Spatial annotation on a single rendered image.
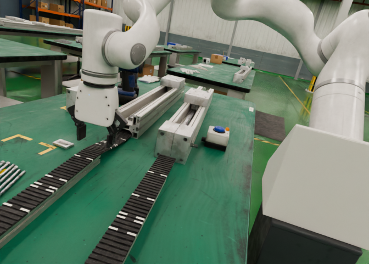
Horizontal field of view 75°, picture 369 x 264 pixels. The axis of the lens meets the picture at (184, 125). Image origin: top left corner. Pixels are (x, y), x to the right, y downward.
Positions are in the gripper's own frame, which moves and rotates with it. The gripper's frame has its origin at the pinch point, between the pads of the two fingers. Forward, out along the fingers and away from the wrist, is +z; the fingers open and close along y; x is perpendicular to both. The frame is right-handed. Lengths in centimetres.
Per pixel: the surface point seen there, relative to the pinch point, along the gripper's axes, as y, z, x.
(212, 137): 30.1, 2.1, 27.4
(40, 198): 1.8, 3.3, -22.0
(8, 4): -949, -17, 913
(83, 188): 4.5, 6.5, -12.3
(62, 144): -11.5, 5.7, 2.2
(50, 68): -131, 21, 145
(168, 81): -1, -5, 76
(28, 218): 1.7, 5.6, -24.8
